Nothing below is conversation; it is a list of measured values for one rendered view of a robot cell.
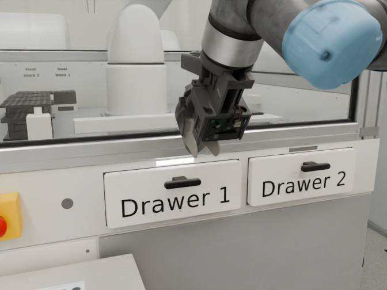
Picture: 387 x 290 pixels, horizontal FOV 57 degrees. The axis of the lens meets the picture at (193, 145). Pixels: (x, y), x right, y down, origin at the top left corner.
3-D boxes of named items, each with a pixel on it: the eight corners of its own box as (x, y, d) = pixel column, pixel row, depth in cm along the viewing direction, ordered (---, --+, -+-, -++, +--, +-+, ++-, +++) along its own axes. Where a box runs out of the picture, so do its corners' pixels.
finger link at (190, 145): (183, 176, 58) (194, 137, 52) (174, 149, 62) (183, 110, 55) (201, 174, 59) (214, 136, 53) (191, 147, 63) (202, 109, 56)
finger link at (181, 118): (173, 137, 57) (182, 95, 51) (170, 130, 58) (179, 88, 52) (200, 134, 59) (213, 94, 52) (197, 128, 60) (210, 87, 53)
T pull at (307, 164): (330, 169, 81) (331, 163, 81) (303, 172, 78) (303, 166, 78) (320, 164, 84) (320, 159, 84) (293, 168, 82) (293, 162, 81)
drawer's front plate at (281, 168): (352, 191, 90) (357, 149, 87) (250, 207, 80) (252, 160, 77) (347, 189, 91) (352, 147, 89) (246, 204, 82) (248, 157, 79)
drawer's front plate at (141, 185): (241, 208, 79) (242, 161, 77) (107, 229, 70) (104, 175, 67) (236, 205, 81) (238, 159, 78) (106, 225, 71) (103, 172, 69)
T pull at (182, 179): (201, 185, 70) (201, 179, 70) (165, 190, 68) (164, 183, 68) (195, 179, 74) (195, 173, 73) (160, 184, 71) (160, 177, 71)
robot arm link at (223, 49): (200, 6, 44) (257, 10, 47) (192, 38, 47) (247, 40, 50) (219, 40, 40) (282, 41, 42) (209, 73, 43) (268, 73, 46)
